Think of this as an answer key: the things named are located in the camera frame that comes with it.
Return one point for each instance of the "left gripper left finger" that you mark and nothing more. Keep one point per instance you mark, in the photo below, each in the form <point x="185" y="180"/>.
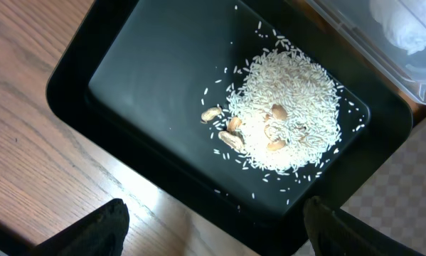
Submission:
<point x="100" y="233"/>

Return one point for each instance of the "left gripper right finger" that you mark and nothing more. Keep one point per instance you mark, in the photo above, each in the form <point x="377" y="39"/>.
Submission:
<point x="336" y="232"/>

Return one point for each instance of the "black food waste tray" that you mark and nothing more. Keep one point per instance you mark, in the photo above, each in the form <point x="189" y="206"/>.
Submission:
<point x="137" y="75"/>

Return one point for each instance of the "clear plastic waste bin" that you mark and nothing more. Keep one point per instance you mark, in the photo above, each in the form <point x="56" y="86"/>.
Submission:
<point x="353" y="20"/>

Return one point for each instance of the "dark brown serving tray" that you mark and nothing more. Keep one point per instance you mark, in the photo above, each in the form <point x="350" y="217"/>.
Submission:
<point x="393" y="199"/>

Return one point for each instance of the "spilled rice pile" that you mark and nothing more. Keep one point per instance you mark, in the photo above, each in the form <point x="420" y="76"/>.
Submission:
<point x="276" y="118"/>

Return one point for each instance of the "crumpled white tissue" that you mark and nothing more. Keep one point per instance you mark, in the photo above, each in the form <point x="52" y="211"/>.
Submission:
<point x="403" y="22"/>

